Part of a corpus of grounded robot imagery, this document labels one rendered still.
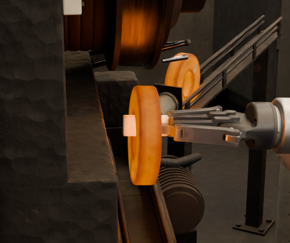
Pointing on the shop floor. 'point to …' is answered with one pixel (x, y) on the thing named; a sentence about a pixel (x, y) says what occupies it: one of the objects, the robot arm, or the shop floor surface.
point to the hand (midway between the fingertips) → (145, 125)
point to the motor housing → (181, 201)
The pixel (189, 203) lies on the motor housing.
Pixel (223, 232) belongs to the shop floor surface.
